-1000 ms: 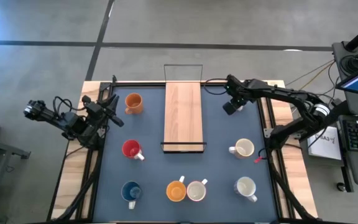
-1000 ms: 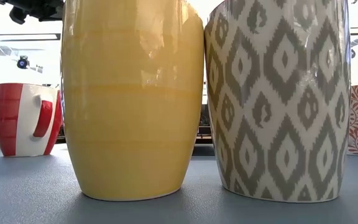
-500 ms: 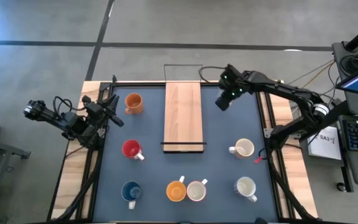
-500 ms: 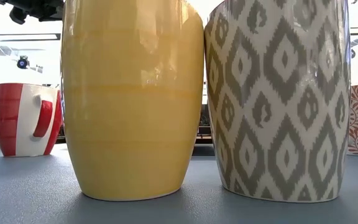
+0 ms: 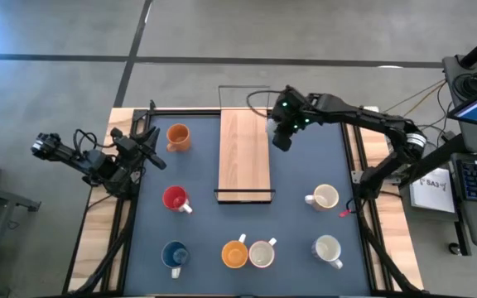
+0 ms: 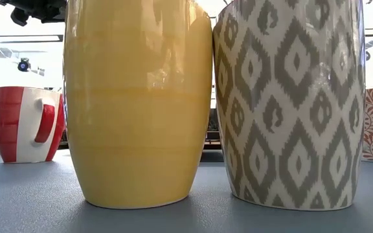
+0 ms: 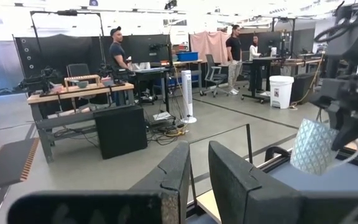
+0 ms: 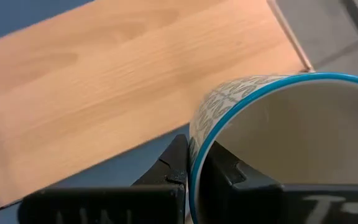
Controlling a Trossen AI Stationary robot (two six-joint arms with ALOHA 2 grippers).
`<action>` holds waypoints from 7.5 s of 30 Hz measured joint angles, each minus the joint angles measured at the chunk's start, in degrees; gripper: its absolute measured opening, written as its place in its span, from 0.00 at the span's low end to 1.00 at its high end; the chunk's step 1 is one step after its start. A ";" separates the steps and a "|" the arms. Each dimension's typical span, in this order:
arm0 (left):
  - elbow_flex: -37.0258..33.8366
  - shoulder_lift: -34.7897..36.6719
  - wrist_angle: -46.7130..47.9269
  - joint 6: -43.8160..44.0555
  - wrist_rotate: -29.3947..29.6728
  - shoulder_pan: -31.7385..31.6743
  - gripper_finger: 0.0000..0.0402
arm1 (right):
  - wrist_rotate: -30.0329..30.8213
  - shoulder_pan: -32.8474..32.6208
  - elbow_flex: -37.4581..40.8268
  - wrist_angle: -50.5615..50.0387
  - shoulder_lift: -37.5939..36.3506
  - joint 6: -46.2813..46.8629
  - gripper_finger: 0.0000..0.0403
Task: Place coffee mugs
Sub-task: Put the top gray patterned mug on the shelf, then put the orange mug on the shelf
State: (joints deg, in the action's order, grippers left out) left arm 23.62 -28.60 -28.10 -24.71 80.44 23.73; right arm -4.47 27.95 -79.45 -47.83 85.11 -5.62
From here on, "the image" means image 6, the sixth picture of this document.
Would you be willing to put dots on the red white striped mug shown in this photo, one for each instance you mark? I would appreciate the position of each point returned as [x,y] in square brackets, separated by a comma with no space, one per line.
[8,123]

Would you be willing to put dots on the yellow ceramic mug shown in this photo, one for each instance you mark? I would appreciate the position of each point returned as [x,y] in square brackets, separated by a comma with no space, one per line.
[138,113]

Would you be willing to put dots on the grey white ikat mug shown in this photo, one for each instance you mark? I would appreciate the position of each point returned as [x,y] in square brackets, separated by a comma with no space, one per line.
[290,113]

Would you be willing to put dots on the long ceiling light strip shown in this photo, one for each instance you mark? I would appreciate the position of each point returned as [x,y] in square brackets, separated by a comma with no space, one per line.
[21,38]

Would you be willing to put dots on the black ceiling spotlight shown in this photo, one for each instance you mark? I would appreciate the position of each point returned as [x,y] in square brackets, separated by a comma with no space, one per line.
[24,65]

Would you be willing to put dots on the blue-grey table mat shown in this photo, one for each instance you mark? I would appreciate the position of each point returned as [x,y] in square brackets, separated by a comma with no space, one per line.
[28,200]

